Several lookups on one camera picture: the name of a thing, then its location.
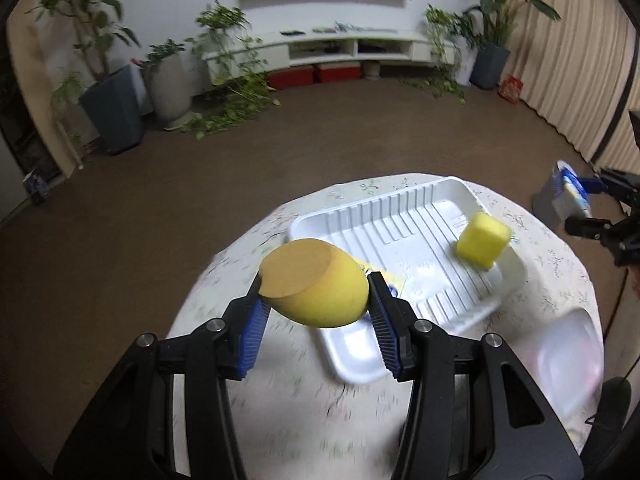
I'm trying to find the built-in wall cabinet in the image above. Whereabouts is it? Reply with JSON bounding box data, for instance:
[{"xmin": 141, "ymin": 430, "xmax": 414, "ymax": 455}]
[{"xmin": 0, "ymin": 0, "xmax": 83, "ymax": 226}]

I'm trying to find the yellow packet with blue label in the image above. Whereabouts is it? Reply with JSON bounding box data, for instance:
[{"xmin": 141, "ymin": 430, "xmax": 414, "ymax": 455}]
[{"xmin": 354, "ymin": 259, "xmax": 407, "ymax": 302}]

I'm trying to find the tall plant in dark pot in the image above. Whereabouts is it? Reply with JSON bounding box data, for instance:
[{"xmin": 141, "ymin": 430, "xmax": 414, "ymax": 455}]
[{"xmin": 30, "ymin": 0, "xmax": 147, "ymax": 157}]

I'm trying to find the yellow block sponge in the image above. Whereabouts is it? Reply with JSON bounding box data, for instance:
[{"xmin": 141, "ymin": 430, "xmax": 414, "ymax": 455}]
[{"xmin": 454, "ymin": 211, "xmax": 513, "ymax": 271}]

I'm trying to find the white plastic tray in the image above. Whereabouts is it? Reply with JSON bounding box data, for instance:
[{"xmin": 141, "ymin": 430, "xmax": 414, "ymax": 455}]
[{"xmin": 289, "ymin": 176, "xmax": 528, "ymax": 386}]

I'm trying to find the broad-leaf plant in dark pot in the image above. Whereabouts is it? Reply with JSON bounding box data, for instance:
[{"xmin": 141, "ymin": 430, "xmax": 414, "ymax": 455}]
[{"xmin": 452, "ymin": 0, "xmax": 562, "ymax": 92}]

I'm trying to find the trailing vine plant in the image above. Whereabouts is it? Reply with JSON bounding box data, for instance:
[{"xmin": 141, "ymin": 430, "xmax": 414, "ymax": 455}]
[{"xmin": 399, "ymin": 4, "xmax": 469, "ymax": 104}]

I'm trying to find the red paper bag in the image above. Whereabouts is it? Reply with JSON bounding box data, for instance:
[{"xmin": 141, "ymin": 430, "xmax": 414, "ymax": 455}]
[{"xmin": 497, "ymin": 74, "xmax": 524, "ymax": 106}]

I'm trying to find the trailing pothos plant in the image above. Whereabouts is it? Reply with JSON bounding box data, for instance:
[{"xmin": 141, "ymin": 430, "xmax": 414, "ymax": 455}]
[{"xmin": 177, "ymin": 2, "xmax": 282, "ymax": 141}]

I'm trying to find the plant in grey ribbed pot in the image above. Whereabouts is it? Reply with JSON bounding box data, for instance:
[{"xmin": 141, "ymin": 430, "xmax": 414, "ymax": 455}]
[{"xmin": 132, "ymin": 39, "xmax": 194, "ymax": 129}]

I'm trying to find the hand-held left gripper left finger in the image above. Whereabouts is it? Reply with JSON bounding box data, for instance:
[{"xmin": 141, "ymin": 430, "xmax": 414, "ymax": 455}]
[{"xmin": 52, "ymin": 277, "xmax": 273, "ymax": 480}]

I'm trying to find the thin grassy plant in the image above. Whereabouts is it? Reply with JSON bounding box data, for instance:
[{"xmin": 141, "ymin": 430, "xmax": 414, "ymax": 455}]
[{"xmin": 49, "ymin": 72, "xmax": 87, "ymax": 168}]

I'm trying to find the round table with cloth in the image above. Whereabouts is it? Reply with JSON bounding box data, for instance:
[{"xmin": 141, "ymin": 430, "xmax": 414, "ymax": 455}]
[{"xmin": 165, "ymin": 172, "xmax": 606, "ymax": 480}]

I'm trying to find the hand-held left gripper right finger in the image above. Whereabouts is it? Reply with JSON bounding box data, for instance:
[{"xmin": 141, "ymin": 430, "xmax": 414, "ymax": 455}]
[{"xmin": 367, "ymin": 271, "xmax": 586, "ymax": 480}]

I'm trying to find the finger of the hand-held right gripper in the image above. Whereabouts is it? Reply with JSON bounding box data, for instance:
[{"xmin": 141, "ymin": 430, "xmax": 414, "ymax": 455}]
[
  {"xmin": 560, "ymin": 169, "xmax": 640, "ymax": 206},
  {"xmin": 565, "ymin": 215, "xmax": 625, "ymax": 242}
]

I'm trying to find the yellow egg-shaped sponge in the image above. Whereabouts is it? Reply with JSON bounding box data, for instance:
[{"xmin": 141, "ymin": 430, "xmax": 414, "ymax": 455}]
[{"xmin": 259, "ymin": 238, "xmax": 370, "ymax": 330}]

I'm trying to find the translucent plastic container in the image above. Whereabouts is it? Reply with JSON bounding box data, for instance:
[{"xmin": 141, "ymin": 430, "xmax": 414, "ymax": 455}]
[{"xmin": 525, "ymin": 307, "xmax": 606, "ymax": 423}]

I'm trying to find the beige curtain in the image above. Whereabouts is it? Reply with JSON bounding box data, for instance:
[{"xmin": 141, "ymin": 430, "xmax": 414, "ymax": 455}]
[{"xmin": 499, "ymin": 0, "xmax": 640, "ymax": 166}]

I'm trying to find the red storage box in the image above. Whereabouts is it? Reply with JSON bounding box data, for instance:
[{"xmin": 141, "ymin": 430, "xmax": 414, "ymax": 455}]
[
  {"xmin": 266, "ymin": 65, "xmax": 315, "ymax": 91},
  {"xmin": 314, "ymin": 63, "xmax": 362, "ymax": 84}
]

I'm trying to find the grey cylindrical bin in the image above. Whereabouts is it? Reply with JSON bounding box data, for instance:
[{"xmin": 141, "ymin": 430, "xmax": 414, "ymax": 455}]
[{"xmin": 531, "ymin": 160, "xmax": 593, "ymax": 232}]

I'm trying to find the white television console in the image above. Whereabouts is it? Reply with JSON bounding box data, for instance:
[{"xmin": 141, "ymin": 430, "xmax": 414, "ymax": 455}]
[{"xmin": 204, "ymin": 29, "xmax": 462, "ymax": 87}]

